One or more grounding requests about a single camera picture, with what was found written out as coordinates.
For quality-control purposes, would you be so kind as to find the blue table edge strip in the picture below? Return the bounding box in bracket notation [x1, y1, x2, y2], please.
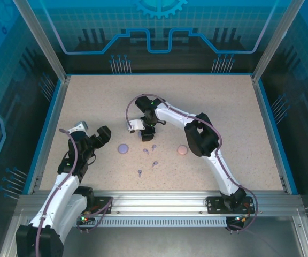
[257, 79, 299, 195]
[22, 79, 65, 195]

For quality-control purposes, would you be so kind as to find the small led connector board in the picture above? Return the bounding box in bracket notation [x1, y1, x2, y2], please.
[226, 215, 247, 226]
[76, 213, 96, 226]

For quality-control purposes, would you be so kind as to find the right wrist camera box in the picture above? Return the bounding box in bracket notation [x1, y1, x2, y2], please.
[127, 119, 144, 133]

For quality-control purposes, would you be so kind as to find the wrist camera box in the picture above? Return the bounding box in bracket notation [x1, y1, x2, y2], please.
[68, 120, 90, 134]
[127, 119, 144, 133]

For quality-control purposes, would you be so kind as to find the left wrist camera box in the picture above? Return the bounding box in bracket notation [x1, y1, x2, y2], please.
[68, 120, 90, 134]

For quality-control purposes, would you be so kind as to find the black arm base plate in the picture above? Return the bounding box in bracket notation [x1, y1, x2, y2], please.
[86, 196, 114, 214]
[205, 196, 254, 214]

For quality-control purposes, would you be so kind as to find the aluminium frame rail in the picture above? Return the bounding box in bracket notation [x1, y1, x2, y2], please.
[17, 190, 303, 218]

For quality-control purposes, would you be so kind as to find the slotted grey cable duct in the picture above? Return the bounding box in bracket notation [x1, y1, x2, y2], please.
[25, 217, 228, 228]

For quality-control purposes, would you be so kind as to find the aluminium frame post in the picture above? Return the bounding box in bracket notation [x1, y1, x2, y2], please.
[251, 0, 304, 83]
[12, 0, 72, 83]

